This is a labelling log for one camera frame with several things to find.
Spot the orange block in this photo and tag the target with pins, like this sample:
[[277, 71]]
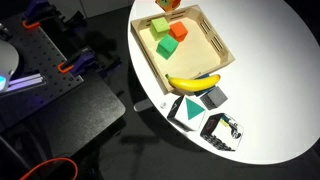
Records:
[[179, 30]]

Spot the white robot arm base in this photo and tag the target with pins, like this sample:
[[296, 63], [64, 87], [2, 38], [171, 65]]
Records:
[[6, 60]]

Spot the dark green letter block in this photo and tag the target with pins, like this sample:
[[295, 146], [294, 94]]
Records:
[[166, 46]]

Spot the wooden tray with slots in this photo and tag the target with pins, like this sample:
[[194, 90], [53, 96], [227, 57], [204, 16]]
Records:
[[195, 58]]

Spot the light green block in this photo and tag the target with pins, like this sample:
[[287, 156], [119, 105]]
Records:
[[160, 26]]

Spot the grey table foot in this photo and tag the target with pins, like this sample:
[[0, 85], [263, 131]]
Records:
[[142, 106]]

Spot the yellow banana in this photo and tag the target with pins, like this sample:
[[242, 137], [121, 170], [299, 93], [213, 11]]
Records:
[[193, 84]]

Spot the white cube with teal triangle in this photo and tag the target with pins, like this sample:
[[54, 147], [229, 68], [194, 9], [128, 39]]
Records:
[[191, 110]]

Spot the grey cube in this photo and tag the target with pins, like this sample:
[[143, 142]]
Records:
[[215, 97]]

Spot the black and white printed cube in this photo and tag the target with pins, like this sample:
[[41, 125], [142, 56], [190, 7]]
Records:
[[222, 137]]

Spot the black flat plate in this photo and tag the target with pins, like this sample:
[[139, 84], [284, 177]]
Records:
[[83, 110]]

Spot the black clamp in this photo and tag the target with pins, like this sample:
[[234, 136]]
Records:
[[77, 19]]

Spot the black perforated breadboard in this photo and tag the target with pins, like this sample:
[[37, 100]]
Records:
[[41, 56]]

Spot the aluminium rail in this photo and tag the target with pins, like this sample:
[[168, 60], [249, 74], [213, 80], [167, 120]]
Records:
[[26, 82]]

